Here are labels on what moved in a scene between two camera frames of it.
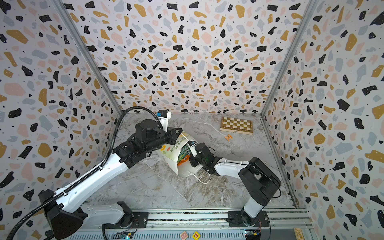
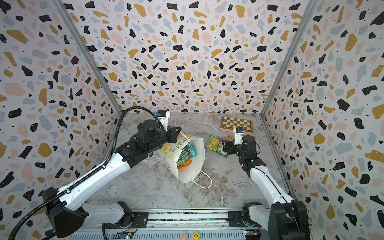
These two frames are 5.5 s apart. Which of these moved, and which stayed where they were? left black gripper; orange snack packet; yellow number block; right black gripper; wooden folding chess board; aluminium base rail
Moved: orange snack packet; right black gripper
Stayed: left black gripper; yellow number block; wooden folding chess board; aluminium base rail
